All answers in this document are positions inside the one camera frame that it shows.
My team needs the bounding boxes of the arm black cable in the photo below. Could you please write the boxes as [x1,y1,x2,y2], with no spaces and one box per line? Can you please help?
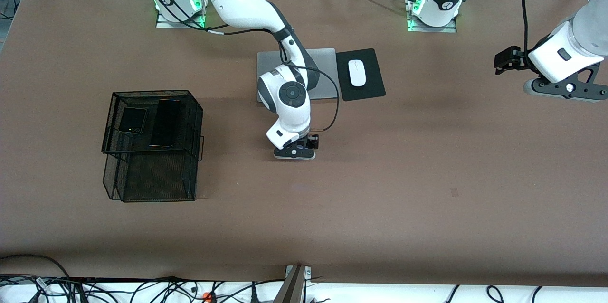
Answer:
[140,0,341,132]
[522,0,535,54]

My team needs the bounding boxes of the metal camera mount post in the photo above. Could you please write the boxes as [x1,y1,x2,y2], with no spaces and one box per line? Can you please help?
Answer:
[275,265,313,303]

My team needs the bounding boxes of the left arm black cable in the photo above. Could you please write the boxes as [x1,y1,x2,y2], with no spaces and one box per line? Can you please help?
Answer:
[522,0,535,54]

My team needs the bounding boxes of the silver laptop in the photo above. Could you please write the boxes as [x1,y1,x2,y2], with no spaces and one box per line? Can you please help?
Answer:
[256,48,342,103]

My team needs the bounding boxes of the black mesh desk organizer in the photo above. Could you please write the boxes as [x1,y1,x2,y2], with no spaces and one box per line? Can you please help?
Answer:
[102,90,205,203]

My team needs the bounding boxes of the white computer mouse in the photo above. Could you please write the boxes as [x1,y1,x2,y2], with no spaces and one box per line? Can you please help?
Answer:
[348,59,367,87]

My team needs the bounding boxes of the thick looped black cable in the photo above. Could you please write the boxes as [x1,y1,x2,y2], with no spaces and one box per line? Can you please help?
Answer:
[0,255,72,303]

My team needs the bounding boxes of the small black flip phone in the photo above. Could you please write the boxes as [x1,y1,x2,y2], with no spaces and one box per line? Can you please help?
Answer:
[117,107,148,135]

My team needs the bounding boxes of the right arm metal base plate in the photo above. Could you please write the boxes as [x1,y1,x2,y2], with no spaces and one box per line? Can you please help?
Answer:
[156,9,206,29]

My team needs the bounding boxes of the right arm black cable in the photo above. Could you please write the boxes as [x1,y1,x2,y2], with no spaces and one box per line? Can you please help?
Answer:
[140,0,341,132]

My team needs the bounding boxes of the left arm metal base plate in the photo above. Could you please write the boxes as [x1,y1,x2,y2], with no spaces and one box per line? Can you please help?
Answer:
[407,16,458,34]

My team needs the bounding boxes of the black mouse pad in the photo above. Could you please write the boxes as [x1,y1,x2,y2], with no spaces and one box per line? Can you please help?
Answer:
[335,48,386,102]

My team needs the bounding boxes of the long black smartphone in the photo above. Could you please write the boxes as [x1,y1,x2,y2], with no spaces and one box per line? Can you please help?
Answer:
[149,98,181,148]

